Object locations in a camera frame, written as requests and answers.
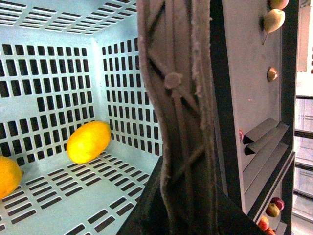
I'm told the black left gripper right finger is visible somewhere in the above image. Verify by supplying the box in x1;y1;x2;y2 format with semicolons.
217;186;266;235

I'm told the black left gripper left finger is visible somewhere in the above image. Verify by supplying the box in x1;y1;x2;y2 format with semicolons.
117;156;170;235

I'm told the yellow lemon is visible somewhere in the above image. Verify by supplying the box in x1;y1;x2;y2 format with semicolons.
67;121;111;164

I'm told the black fruit display shelf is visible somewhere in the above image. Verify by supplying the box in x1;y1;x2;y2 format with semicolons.
210;0;299;235

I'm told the brown basket handle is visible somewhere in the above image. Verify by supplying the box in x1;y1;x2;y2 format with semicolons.
137;0;218;235

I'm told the light blue plastic basket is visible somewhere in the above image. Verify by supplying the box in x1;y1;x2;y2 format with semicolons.
0;0;162;235

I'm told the yellow mango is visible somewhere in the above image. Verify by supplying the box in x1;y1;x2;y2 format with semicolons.
0;156;23;199

